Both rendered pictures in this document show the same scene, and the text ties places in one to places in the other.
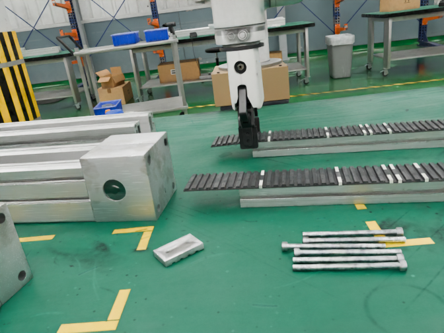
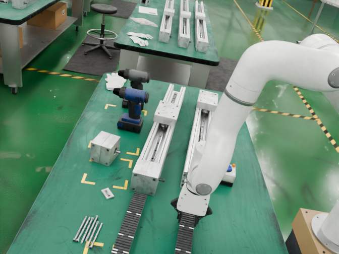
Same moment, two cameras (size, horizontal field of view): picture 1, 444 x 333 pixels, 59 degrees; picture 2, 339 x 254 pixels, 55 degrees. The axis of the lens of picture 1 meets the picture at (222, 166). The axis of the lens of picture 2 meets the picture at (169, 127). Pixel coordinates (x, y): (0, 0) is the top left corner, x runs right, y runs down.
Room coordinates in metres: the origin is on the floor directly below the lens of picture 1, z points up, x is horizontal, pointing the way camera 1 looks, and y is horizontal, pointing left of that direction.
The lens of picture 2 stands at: (0.42, -0.85, 1.68)
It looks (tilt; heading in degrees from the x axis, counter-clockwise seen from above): 31 degrees down; 81
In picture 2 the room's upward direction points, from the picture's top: 12 degrees clockwise
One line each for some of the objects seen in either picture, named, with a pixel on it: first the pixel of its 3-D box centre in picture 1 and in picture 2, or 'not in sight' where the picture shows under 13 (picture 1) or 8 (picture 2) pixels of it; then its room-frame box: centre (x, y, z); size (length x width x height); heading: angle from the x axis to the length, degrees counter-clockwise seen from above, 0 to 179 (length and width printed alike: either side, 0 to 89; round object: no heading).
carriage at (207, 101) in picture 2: not in sight; (207, 102); (0.85, 0.77, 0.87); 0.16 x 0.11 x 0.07; 78
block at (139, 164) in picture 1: (135, 172); (149, 177); (0.53, 0.13, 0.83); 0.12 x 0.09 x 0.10; 168
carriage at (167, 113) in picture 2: not in sight; (167, 115); (0.61, 0.56, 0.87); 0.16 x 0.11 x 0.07; 78
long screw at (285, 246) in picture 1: (332, 246); (92, 228); (0.35, -0.11, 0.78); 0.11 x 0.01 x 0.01; 79
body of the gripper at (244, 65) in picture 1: (244, 73); (194, 196); (0.68, -0.06, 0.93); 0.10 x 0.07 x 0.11; 168
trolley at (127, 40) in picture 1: (131, 83); not in sight; (3.82, 0.77, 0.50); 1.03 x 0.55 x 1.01; 97
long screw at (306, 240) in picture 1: (353, 240); (92, 234); (0.36, -0.13, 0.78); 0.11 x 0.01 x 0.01; 80
